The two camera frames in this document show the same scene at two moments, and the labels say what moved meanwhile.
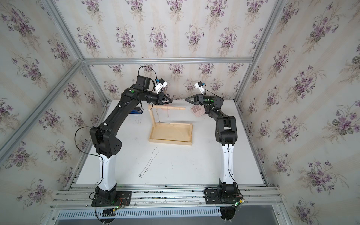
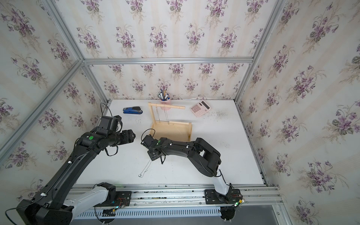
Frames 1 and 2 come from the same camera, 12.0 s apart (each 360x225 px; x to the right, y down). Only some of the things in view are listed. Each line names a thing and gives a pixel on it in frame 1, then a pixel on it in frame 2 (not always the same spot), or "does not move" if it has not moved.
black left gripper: [161, 98] → [128, 137]
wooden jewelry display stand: [169, 133] does not move
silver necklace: [154, 153] does not move
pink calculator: [198, 110] does not move
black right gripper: [200, 100] → [151, 157]
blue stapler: [136, 110] does not move
